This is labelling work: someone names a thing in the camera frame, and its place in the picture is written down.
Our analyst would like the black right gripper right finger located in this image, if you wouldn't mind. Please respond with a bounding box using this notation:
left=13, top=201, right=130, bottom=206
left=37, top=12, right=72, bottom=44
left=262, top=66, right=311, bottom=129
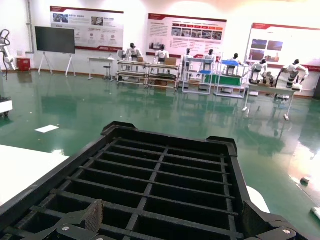
left=241, top=199, right=304, bottom=240

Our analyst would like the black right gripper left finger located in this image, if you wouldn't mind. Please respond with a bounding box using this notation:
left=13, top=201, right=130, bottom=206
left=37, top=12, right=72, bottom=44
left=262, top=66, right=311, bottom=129
left=29, top=199, right=106, bottom=240

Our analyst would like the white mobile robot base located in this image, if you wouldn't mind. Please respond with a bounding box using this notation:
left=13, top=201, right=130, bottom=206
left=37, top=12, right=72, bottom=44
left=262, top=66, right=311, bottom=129
left=0, top=95, right=14, bottom=118

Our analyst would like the black slotted plastic container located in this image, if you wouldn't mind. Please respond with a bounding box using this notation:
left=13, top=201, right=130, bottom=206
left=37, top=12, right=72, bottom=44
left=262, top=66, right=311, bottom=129
left=0, top=121, right=255, bottom=240

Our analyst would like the red box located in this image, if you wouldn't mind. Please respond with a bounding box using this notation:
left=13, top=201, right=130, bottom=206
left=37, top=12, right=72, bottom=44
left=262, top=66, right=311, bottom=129
left=16, top=57, right=32, bottom=72

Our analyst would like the white paper sheet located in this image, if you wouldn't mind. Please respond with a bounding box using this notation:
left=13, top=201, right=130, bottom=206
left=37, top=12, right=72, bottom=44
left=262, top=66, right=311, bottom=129
left=34, top=124, right=60, bottom=134

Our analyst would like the long white table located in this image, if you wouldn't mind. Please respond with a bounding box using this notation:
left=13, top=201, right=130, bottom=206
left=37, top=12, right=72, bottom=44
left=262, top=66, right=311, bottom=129
left=241, top=83, right=304, bottom=122

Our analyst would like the white rack with green panel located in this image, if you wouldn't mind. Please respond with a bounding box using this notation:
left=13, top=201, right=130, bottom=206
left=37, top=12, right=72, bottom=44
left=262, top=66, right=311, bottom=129
left=213, top=52, right=250, bottom=99

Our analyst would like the black stool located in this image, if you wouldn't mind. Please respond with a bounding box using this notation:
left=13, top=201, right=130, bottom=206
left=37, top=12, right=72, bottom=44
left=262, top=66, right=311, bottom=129
left=103, top=65, right=114, bottom=82

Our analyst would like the metal workbench rack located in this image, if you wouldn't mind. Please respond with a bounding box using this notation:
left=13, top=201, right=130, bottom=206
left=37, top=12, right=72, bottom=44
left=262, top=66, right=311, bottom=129
left=146, top=62, right=180, bottom=91
left=116, top=59, right=149, bottom=88

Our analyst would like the small white table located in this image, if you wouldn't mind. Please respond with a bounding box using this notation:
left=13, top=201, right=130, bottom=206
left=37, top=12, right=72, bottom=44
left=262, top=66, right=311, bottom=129
left=87, top=56, right=116, bottom=81

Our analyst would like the black screen on white stand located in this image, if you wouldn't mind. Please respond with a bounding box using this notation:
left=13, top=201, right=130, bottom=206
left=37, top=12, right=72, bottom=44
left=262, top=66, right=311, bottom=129
left=34, top=26, right=77, bottom=77

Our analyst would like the white frame shelf rack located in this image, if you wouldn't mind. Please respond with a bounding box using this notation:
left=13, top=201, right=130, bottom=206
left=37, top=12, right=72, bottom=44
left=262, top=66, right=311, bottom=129
left=181, top=57, right=218, bottom=96

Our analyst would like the red-trimmed wall info board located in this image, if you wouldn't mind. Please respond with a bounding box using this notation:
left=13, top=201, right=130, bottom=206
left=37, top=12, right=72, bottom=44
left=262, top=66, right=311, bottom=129
left=146, top=13, right=228, bottom=57
left=49, top=6, right=125, bottom=51
left=246, top=22, right=320, bottom=69

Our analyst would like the white wall pipe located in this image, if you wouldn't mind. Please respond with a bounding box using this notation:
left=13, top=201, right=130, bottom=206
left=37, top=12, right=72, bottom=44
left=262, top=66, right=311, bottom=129
left=25, top=0, right=35, bottom=55

